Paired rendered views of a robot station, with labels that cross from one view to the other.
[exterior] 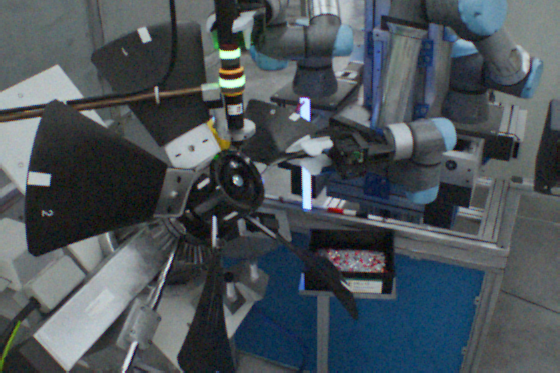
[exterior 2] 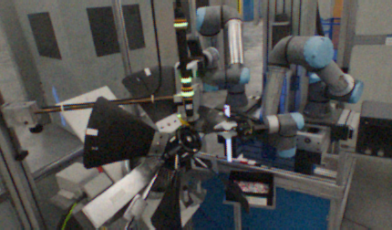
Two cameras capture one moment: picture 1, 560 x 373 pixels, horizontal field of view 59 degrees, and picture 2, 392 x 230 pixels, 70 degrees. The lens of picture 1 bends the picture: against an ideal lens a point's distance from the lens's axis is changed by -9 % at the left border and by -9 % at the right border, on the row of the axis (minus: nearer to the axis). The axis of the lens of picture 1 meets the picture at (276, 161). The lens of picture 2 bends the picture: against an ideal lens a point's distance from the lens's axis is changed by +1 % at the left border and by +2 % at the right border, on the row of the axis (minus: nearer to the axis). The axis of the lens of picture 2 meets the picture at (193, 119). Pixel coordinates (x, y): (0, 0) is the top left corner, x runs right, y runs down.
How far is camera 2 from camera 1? 0.15 m
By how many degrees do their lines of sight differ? 10
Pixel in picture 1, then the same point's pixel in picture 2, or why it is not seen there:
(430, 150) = (289, 129)
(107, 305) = (121, 196)
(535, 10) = (370, 57)
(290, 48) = (218, 79)
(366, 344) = not seen: outside the picture
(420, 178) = (284, 143)
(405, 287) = (283, 206)
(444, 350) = not seen: outside the picture
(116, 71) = (134, 88)
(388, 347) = not seen: outside the picture
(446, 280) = (307, 203)
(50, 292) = (93, 189)
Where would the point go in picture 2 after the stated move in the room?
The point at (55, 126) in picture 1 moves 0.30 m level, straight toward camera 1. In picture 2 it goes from (101, 108) to (108, 150)
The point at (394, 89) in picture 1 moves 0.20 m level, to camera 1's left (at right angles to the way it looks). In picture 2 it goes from (271, 99) to (225, 101)
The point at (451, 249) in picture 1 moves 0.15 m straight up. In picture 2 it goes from (308, 185) to (310, 158)
